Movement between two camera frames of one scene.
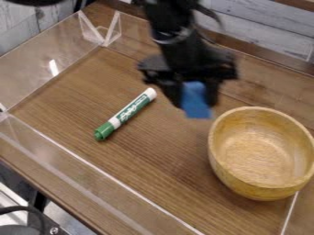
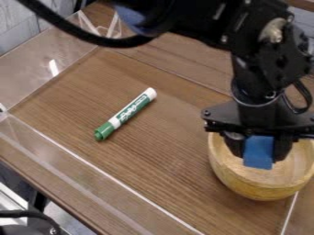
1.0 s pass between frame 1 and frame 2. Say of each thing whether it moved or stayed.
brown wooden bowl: stayed
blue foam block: moved
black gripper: moved
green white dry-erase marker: stayed
